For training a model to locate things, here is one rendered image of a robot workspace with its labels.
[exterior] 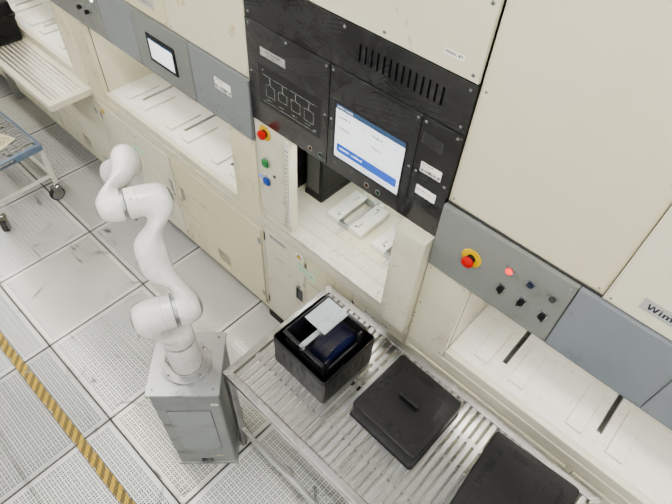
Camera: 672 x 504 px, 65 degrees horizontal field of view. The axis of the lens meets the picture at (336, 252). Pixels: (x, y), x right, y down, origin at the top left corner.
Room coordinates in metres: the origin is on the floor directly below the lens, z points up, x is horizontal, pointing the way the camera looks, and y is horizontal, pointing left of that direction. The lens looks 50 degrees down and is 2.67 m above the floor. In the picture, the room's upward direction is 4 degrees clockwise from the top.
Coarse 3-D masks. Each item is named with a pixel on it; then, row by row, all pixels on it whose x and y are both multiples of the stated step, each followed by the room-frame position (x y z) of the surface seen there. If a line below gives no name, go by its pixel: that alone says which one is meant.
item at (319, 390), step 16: (368, 336) 1.06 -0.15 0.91; (288, 352) 0.96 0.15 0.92; (368, 352) 1.02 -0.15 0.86; (288, 368) 0.97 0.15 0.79; (304, 368) 0.91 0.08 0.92; (336, 368) 0.99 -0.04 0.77; (352, 368) 0.96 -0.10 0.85; (304, 384) 0.90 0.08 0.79; (320, 384) 0.85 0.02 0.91; (336, 384) 0.89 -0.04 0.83; (320, 400) 0.85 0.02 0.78
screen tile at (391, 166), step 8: (376, 136) 1.33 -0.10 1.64; (376, 144) 1.33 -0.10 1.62; (384, 144) 1.31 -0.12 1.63; (392, 144) 1.29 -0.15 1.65; (368, 152) 1.35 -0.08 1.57; (392, 152) 1.29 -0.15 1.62; (400, 152) 1.27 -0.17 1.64; (376, 160) 1.32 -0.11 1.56; (384, 160) 1.30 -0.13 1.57; (392, 160) 1.28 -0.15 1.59; (384, 168) 1.30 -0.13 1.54; (392, 168) 1.28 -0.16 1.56
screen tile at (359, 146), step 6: (342, 114) 1.42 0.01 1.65; (342, 120) 1.42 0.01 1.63; (348, 120) 1.40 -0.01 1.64; (348, 126) 1.40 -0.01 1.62; (354, 126) 1.39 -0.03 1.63; (360, 126) 1.37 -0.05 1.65; (342, 132) 1.42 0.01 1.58; (354, 132) 1.39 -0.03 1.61; (360, 132) 1.37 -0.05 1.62; (366, 132) 1.36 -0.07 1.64; (342, 138) 1.42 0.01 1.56; (348, 138) 1.40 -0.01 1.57; (360, 138) 1.37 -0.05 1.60; (366, 138) 1.35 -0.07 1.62; (348, 144) 1.40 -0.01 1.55; (354, 144) 1.38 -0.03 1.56; (360, 144) 1.37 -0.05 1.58; (360, 150) 1.37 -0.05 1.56
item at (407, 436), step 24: (408, 360) 1.00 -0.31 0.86; (384, 384) 0.89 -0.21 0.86; (408, 384) 0.90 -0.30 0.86; (432, 384) 0.91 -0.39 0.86; (360, 408) 0.79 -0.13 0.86; (384, 408) 0.80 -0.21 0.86; (408, 408) 0.81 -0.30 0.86; (432, 408) 0.81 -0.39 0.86; (456, 408) 0.82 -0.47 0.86; (384, 432) 0.71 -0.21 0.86; (408, 432) 0.72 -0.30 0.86; (432, 432) 0.73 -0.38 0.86; (408, 456) 0.64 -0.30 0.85
